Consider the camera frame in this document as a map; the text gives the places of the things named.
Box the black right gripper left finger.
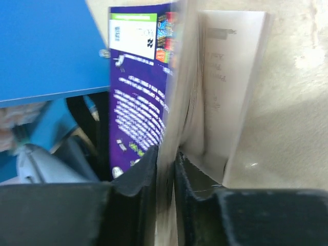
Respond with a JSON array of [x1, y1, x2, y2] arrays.
[[1, 146, 158, 245]]

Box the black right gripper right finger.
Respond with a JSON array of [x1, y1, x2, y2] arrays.
[[174, 152, 327, 245]]

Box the purple cover book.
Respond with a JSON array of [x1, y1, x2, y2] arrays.
[[109, 1, 271, 245]]

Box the blue shelf unit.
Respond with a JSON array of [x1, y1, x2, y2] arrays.
[[0, 0, 111, 185]]

